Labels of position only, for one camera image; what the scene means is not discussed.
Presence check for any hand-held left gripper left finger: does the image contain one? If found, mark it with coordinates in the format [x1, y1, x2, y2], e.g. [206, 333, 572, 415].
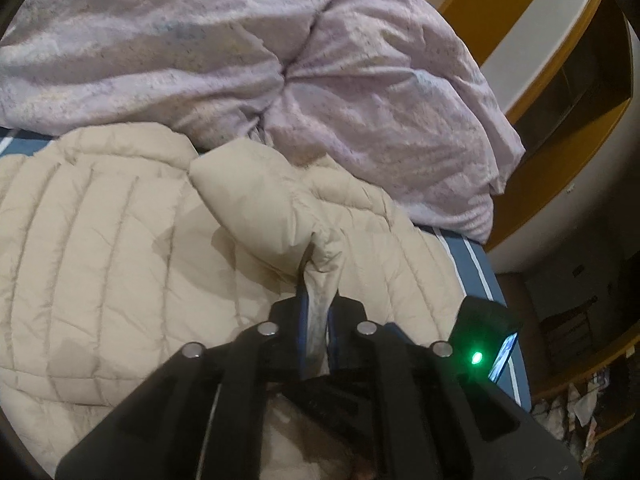
[55, 280, 314, 480]

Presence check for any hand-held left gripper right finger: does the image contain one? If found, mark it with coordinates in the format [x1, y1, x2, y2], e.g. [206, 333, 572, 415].
[325, 294, 584, 480]

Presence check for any beige puffer jacket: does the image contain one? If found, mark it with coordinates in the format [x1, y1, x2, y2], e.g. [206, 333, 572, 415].
[0, 124, 476, 480]

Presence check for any blue white striped bed sheet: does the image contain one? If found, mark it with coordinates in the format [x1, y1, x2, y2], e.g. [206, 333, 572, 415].
[0, 127, 532, 413]

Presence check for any dark furniture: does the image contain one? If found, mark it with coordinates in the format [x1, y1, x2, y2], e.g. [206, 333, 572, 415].
[540, 305, 608, 361]

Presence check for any low wooden shelf with clutter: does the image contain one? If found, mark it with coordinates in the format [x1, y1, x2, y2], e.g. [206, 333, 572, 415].
[530, 340, 640, 463]

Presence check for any lilac crumpled duvet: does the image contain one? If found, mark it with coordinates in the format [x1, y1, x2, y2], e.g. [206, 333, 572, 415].
[0, 0, 526, 244]

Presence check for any yellow wooden wall shelf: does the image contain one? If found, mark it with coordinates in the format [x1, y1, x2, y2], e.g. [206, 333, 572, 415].
[439, 0, 637, 261]

